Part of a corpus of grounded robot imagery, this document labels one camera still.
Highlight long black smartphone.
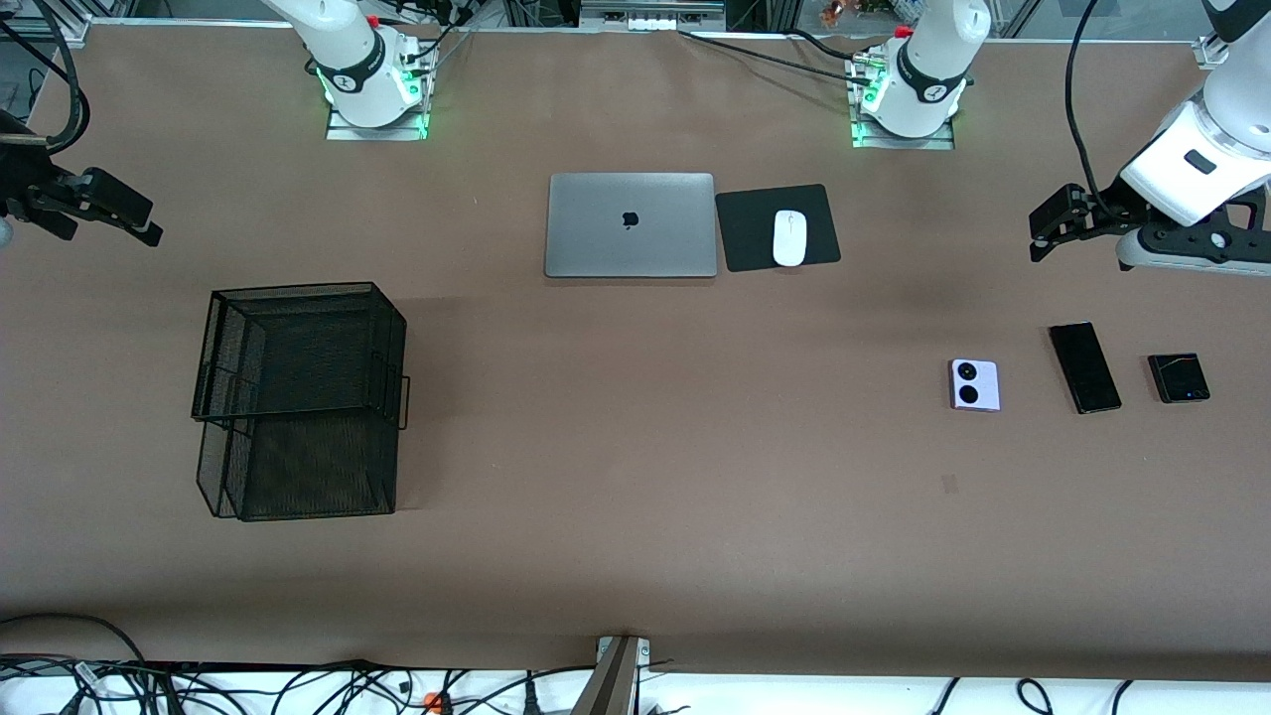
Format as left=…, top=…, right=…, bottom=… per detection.
left=1049, top=321, right=1124, bottom=415

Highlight white flip phone black circles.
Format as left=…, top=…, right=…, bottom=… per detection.
left=950, top=358, right=1002, bottom=413

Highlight small black flip phone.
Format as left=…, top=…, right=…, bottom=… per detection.
left=1148, top=353, right=1211, bottom=404

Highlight white computer mouse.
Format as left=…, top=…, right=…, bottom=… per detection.
left=773, top=209, right=808, bottom=268

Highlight black mouse pad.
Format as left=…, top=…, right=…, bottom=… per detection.
left=715, top=183, right=843, bottom=273

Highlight silver closed laptop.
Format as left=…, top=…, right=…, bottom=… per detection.
left=544, top=173, right=718, bottom=279

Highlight grey white power strip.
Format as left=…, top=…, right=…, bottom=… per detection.
left=581, top=0, right=726, bottom=33

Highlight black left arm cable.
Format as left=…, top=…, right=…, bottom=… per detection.
left=1064, top=0, right=1108, bottom=219

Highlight aluminium frame profile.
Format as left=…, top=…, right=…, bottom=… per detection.
left=0, top=14, right=92, bottom=46

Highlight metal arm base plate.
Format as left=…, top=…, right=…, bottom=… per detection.
left=851, top=109, right=956, bottom=152
left=326, top=99, right=431, bottom=142

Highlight black mesh wire organizer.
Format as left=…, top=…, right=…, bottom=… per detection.
left=191, top=281, right=411, bottom=523

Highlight black cable on table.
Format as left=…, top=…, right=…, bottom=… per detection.
left=678, top=30, right=875, bottom=85

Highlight thick black floor cable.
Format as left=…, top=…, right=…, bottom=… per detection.
left=0, top=612, right=150, bottom=715

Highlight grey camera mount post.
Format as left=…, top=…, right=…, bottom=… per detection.
left=569, top=636, right=652, bottom=715

